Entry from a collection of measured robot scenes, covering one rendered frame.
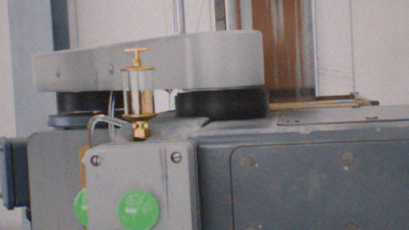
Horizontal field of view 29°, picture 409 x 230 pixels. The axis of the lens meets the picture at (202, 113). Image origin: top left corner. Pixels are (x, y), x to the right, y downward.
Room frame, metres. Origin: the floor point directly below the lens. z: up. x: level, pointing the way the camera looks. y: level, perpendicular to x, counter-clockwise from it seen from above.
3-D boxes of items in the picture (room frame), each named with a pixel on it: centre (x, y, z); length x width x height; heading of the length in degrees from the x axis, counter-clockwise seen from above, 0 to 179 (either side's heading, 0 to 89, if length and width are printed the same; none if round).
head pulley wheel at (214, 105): (0.76, -0.02, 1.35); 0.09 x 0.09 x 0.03
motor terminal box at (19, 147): (1.08, 0.24, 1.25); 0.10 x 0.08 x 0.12; 18
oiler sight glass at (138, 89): (0.65, 0.05, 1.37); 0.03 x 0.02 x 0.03; 83
